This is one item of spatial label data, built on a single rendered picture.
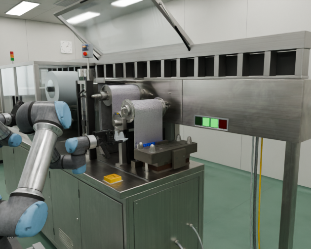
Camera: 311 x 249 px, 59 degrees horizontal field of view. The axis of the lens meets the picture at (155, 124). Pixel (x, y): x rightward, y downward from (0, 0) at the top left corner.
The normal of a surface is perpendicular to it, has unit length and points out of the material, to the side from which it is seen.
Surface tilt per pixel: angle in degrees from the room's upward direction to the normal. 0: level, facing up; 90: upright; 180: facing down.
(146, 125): 90
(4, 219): 64
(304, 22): 90
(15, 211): 47
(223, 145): 90
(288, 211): 90
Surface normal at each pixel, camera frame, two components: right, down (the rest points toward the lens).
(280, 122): -0.75, 0.11
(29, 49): 0.67, 0.11
